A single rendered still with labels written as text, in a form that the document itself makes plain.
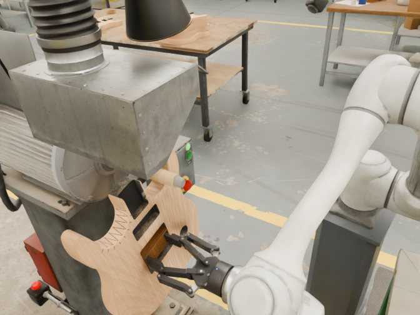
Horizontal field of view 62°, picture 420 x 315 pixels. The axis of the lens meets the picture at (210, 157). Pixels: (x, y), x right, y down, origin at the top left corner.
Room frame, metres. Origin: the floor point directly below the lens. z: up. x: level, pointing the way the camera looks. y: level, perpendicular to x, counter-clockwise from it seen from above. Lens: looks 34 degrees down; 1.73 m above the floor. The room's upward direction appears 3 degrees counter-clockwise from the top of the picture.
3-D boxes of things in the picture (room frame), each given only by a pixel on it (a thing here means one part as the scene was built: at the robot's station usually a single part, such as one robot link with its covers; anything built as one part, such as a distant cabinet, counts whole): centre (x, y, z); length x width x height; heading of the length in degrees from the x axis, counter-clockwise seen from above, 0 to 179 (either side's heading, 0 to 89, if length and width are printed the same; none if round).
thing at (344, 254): (1.07, -0.61, 0.35); 0.28 x 0.28 x 0.70; 49
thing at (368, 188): (1.06, -0.62, 0.87); 0.18 x 0.16 x 0.22; 51
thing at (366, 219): (1.08, -0.59, 0.73); 0.22 x 0.18 x 0.06; 49
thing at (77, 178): (0.85, 0.41, 1.25); 0.41 x 0.27 x 0.26; 57
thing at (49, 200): (0.88, 0.47, 1.11); 0.36 x 0.24 x 0.04; 57
